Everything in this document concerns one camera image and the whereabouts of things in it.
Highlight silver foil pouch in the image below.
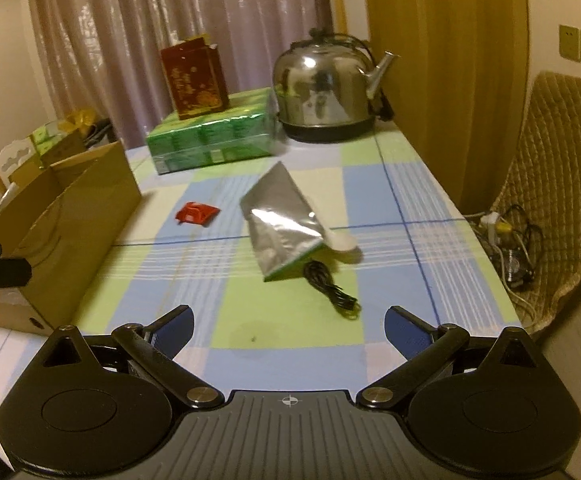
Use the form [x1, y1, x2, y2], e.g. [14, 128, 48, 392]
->
[240, 162, 325, 282]

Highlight pink curtain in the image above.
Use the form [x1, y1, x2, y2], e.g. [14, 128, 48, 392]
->
[29, 0, 331, 148]

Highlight stainless steel electric kettle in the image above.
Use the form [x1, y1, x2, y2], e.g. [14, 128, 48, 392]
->
[273, 28, 397, 143]

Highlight checked tablecloth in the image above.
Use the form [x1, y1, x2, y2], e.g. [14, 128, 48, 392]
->
[0, 119, 525, 456]

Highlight golden brown curtain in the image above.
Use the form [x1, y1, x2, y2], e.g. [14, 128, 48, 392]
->
[366, 0, 529, 214]

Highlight red snack packet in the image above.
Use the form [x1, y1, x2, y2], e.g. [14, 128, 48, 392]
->
[176, 202, 220, 226]

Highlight green boxes in background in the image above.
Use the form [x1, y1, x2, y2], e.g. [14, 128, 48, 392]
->
[29, 120, 74, 157]

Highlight green tissue multipack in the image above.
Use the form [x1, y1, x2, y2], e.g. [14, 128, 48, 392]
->
[146, 87, 276, 174]

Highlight yellow plastic bag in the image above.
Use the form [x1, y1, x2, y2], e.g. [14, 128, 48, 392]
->
[58, 107, 110, 139]

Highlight white scalloped card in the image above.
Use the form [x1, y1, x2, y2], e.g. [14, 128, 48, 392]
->
[0, 136, 40, 186]

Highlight white plastic spoon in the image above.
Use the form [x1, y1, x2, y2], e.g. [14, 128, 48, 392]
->
[324, 230, 357, 252]

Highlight brown cardboard box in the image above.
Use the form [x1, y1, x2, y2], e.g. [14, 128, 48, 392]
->
[0, 142, 142, 335]

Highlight cables and power strip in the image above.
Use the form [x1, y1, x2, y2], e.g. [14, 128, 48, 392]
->
[465, 202, 544, 321]

